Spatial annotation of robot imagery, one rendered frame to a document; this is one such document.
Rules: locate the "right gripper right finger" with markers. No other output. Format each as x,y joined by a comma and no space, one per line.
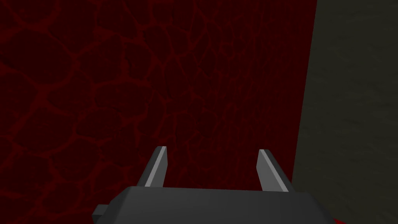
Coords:
271,174

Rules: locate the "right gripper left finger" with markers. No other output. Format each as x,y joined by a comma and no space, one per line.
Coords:
156,170

